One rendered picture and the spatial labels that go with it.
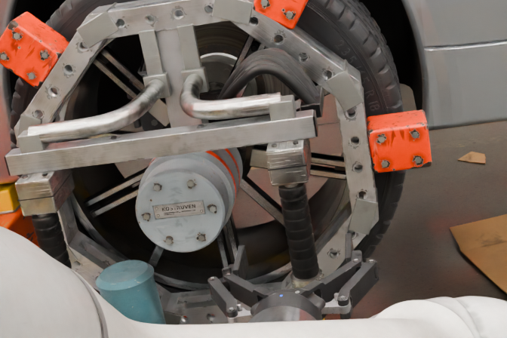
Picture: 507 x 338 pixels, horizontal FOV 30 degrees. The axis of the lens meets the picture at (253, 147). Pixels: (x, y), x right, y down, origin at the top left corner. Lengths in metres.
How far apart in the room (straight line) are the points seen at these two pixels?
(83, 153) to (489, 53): 0.82
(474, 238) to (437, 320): 2.23
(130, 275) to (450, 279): 1.56
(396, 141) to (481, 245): 1.61
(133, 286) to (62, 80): 0.33
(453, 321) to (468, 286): 1.99
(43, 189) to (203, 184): 0.22
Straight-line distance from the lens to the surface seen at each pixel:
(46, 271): 0.42
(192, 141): 1.25
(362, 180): 1.45
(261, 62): 1.28
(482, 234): 3.06
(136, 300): 1.44
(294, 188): 1.22
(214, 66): 1.85
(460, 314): 0.84
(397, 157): 1.44
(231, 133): 1.23
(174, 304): 1.60
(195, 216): 1.34
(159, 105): 1.55
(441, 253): 3.00
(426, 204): 3.36
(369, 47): 1.48
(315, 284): 1.08
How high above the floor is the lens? 1.35
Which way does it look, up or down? 19 degrees down
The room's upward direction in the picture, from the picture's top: 10 degrees counter-clockwise
